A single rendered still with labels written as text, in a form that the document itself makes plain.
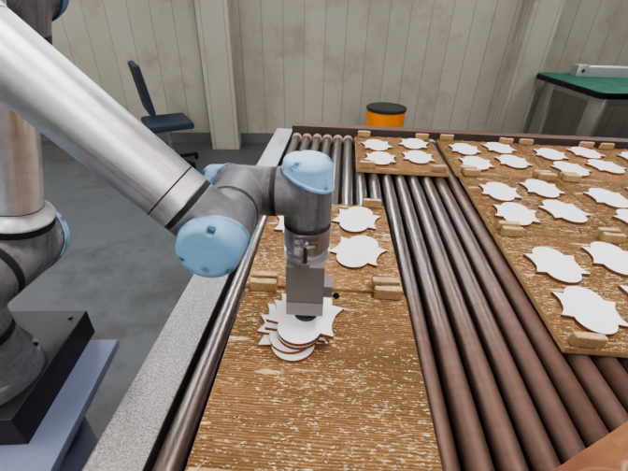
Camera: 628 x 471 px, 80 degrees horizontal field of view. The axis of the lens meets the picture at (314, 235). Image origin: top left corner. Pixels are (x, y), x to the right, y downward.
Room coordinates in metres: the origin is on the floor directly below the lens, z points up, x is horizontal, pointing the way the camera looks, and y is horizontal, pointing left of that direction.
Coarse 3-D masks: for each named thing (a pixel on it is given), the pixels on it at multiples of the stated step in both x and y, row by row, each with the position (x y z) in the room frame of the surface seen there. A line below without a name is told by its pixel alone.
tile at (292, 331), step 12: (324, 300) 0.55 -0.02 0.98; (276, 312) 0.51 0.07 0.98; (324, 312) 0.51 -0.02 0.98; (336, 312) 0.52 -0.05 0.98; (288, 324) 0.48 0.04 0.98; (300, 324) 0.48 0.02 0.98; (312, 324) 0.48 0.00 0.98; (324, 324) 0.48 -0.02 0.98; (288, 336) 0.45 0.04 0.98; (300, 336) 0.45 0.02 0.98; (312, 336) 0.45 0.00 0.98; (324, 336) 0.46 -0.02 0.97
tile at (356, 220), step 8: (352, 208) 1.00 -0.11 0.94; (360, 208) 1.00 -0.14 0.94; (344, 216) 0.95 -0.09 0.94; (352, 216) 0.95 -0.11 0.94; (360, 216) 0.95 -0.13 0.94; (368, 216) 0.95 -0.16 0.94; (376, 216) 0.96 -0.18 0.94; (344, 224) 0.90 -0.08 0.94; (352, 224) 0.90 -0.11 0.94; (360, 224) 0.90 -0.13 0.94; (368, 224) 0.91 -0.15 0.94; (352, 232) 0.87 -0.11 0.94; (360, 232) 0.87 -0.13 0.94
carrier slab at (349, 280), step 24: (336, 216) 0.96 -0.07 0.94; (384, 216) 0.97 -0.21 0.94; (264, 240) 0.82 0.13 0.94; (336, 240) 0.83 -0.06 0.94; (384, 240) 0.84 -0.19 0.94; (264, 264) 0.71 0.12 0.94; (336, 264) 0.72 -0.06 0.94; (384, 264) 0.73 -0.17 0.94; (336, 288) 0.64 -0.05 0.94; (360, 288) 0.64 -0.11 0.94
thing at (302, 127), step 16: (304, 128) 1.84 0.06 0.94; (320, 128) 1.83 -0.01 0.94; (336, 128) 1.83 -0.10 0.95; (352, 128) 1.82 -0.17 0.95; (368, 128) 1.82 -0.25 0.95; (384, 128) 1.83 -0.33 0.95; (400, 128) 1.84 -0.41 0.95; (416, 128) 1.85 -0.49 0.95; (544, 144) 1.76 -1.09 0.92; (560, 144) 1.75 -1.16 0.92; (576, 144) 1.75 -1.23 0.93; (624, 144) 1.74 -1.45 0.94
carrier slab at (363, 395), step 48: (240, 336) 0.49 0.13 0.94; (336, 336) 0.50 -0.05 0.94; (384, 336) 0.50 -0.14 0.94; (240, 384) 0.39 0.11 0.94; (288, 384) 0.39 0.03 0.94; (336, 384) 0.39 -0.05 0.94; (384, 384) 0.40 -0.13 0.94; (240, 432) 0.31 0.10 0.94; (288, 432) 0.31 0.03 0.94; (336, 432) 0.31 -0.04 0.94; (384, 432) 0.31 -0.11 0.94; (432, 432) 0.32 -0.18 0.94
